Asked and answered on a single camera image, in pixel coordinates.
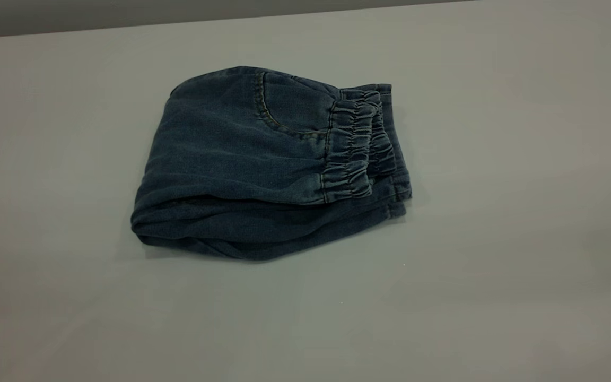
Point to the blue denim shorts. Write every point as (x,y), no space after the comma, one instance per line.
(231,159)

